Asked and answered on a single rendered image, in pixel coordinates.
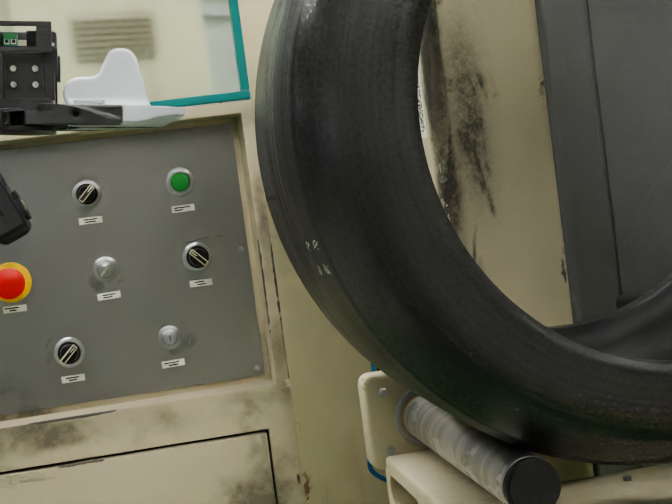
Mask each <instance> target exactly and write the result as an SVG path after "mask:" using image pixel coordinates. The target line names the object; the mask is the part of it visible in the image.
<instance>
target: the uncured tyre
mask: <svg viewBox="0 0 672 504"><path fill-rule="evenodd" d="M430 3H431V0H274V2H273V5H272V8H271V11H270V14H269V17H268V21H267V24H266V28H265V32H264V36H263V41H262V45H261V50H260V56H259V62H258V69H257V78H256V89H255V134H256V146H257V155H258V162H259V168H260V174H261V178H262V183H263V188H264V192H265V196H273V195H275V196H276V200H270V201H267V203H268V207H269V210H270V213H271V216H272V219H273V222H274V225H275V227H276V230H277V233H278V235H279V238H280V240H281V242H282V245H283V247H284V249H285V251H286V254H287V256H288V258H289V260H290V262H291V264H292V266H293V267H294V269H295V271H296V273H297V275H298V277H299V278H300V280H301V282H302V283H303V285H304V287H305V288H306V290H307V291H308V293H309V294H310V296H311V297H312V299H313V300H314V302H315V303H316V304H317V306H318V307H319V309H320V310H321V311H322V312H323V314H324V315H325V316H326V318H327V319H328V320H329V321H330V322H331V324H332V325H333V326H334V327H335V328H336V329H337V330H338V332H339V333H340V334H341V335H342V336H343V337H344V338H345V339H346V340H347V341H348V342H349V343H350V344H351V345H352V346H353V347H354V348H355V349H356V350H357V351H358V352H359V353H360V354H361V355H363V356H364V357H365V358H366V359H367V360H368V361H370V362H371V363H372V364H373V365H374V366H376V367H377V368H378V369H380V370H381V371H382V372H384V373H385V374H386V375H388V376H389V377H390V378H392V379H393V380H395V381H396V382H398V383H399V384H401V385H402V386H404V387H406V388H407V389H409V390H411V391H412V392H414V393H416V394H417V395H419V396H421V397H422V398H424V399H426V400H427V401H429V402H431V403H432V404H434V405H436V406H437V407H439V408H441V409H442V410H444V411H446V412H447V413H449V414H451V415H452V416H454V417H456V418H458V419H459V420H461V421H463V422H464V423H466V424H468V425H470V426H472V427H474V428H476V429H478V430H480V431H482V432H484V433H486V434H488V435H490V436H492V437H495V438H497V439H499V440H502V441H504V442H507V443H509V444H512V445H515V446H517V447H520V448H523V449H526V450H530V451H533V452H536V453H540V454H543V455H547V456H552V457H556V458H561V459H566V460H571V461H577V462H584V463H593V464H604V465H649V464H661V463H669V462H672V271H671V272H670V273H669V274H668V275H667V276H666V277H665V278H664V279H663V280H662V281H660V282H659V283H658V284H657V285H656V286H654V287H653V288H652V289H650V290H649V291H648V292H646V293H645V294H643V295H642V296H640V297H639V298H637V299H636V300H634V301H632V302H630V303H629V304H627V305H625V306H623V307H621V308H619V309H617V310H615V311H612V312H610V313H607V314H605V315H602V316H599V317H596V318H593V319H590V320H586V321H583V322H578V323H573V324H568V325H561V326H550V327H546V326H544V325H543V324H541V323H540V322H538V321H537V320H535V319H534V318H533V317H531V316H530V315H528V314H527V313H526V312H525V311H523V310H522V309H521V308H519V307H518V306H517V305H516V304H515V303H514V302H512V301H511V300H510V299H509V298H508V297H507V296H506V295H505V294H504V293H503V292H502V291H501V290H500V289H499V288H498V287H497V286H496V285H495V284H494V283H493V282H492V281H491V280H490V279H489V278H488V277H487V275H486V274H485V273H484V272H483V271H482V269H481V268H480V267H479V266H478V265H477V263H476V262H475V261H474V259H473V258H472V256H471V255H470V254H469V252H468V251H467V249H466V248H465V246H464V245H463V243H462V242H461V240H460V238H459V237H458V235H457V233H456V232H455V230H454V228H453V226H452V224H451V222H450V220H449V219H448V217H447V214H446V212H445V210H444V208H443V206H442V204H441V201H440V199H439V196H438V194H437V191H436V188H435V186H434V183H433V180H432V177H431V174H430V170H429V167H428V163H427V159H426V155H425V151H424V146H423V141H422V135H421V128H420V120H419V109H418V67H419V56H420V48H421V42H422V36H423V31H424V26H425V21H426V17H427V13H428V10H429V6H430ZM313 232H315V233H316V236H317V238H318V241H319V243H320V246H321V248H322V250H323V252H324V255H325V257H326V259H327V261H328V263H329V265H330V267H331V269H332V271H333V273H334V275H335V277H336V279H337V280H333V281H328V282H324V281H323V279H322V277H321V276H320V274H319V272H318V270H317V268H316V266H315V264H314V262H313V260H312V257H311V255H310V253H309V251H308V248H307V246H306V244H305V241H304V239H303V236H302V234H308V233H313Z"/></svg>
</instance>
